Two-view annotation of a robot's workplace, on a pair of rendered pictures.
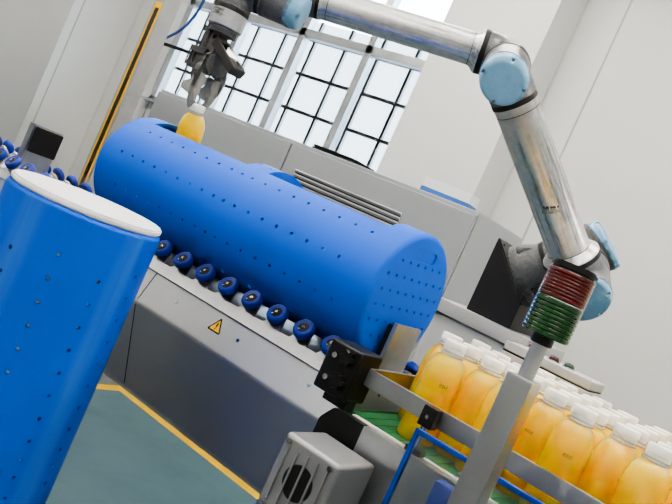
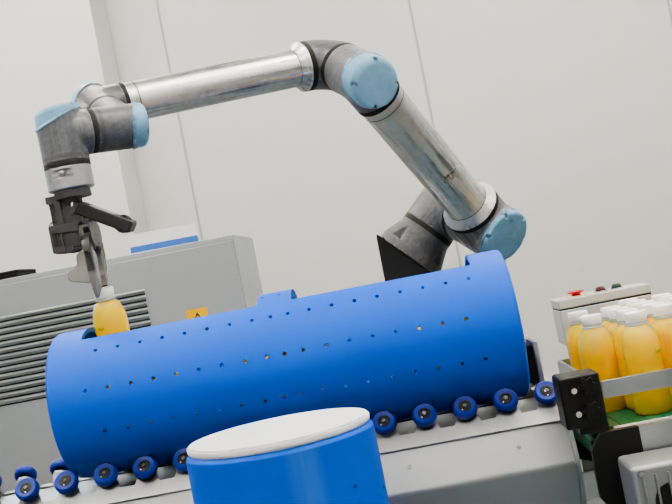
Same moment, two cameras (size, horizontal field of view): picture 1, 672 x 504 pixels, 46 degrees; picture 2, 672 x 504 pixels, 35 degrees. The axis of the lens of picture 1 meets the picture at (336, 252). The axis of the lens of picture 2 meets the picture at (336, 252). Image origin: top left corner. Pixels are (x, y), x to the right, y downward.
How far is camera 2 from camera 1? 1.17 m
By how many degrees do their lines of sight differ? 32
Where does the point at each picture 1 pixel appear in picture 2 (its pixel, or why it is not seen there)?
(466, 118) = not seen: hidden behind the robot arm
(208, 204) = (268, 368)
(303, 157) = not seen: outside the picture
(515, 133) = (399, 125)
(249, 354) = (434, 468)
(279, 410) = (507, 489)
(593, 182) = (235, 143)
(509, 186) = (149, 198)
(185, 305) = not seen: hidden behind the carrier
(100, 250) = (373, 454)
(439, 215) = (190, 264)
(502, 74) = (373, 77)
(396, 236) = (491, 268)
